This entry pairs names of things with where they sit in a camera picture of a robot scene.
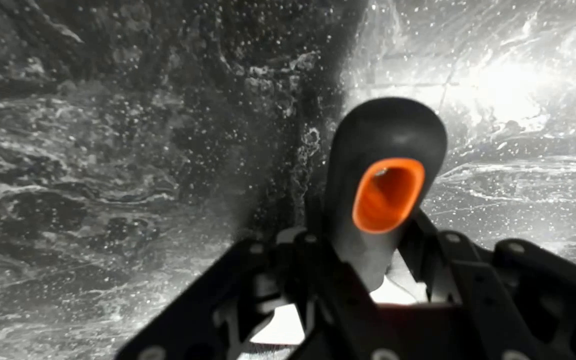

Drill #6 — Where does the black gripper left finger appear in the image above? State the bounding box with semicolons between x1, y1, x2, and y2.
114;228;406;360

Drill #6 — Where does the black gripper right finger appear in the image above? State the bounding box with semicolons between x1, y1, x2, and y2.
395;207;576;360

